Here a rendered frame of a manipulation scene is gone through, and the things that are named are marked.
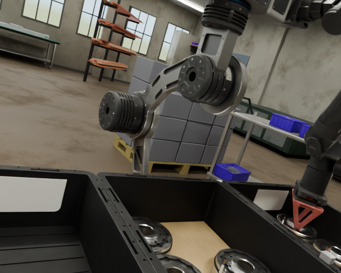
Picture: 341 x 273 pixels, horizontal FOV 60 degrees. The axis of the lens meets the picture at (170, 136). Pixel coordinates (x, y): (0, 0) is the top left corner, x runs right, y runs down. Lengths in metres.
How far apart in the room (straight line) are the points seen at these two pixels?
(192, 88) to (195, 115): 2.38
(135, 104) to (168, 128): 1.85
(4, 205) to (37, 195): 0.05
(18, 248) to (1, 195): 0.08
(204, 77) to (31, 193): 0.57
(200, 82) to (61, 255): 0.60
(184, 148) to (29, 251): 2.94
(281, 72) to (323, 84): 1.39
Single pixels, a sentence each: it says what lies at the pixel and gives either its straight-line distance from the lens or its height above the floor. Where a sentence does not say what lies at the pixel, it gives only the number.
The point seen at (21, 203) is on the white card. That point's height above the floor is 0.87.
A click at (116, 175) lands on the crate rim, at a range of 0.55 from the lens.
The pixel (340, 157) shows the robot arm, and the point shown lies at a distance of 0.75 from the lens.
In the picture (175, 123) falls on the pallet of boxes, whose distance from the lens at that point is 3.16.
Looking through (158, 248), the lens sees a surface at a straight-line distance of 0.52.
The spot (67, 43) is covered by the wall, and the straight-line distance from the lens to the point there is 10.83.
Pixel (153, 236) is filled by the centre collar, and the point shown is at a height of 0.87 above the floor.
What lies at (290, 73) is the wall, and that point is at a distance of 9.62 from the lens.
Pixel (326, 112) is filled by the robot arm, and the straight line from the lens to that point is 0.68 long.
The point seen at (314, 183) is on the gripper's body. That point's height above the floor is 0.98.
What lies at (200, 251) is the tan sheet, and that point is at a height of 0.83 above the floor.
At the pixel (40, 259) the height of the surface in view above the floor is 0.83.
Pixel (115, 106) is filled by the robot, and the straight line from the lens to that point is 1.27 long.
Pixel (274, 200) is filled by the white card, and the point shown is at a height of 0.89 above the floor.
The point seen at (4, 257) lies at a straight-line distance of 0.50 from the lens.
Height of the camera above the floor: 1.14
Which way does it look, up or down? 13 degrees down
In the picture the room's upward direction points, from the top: 17 degrees clockwise
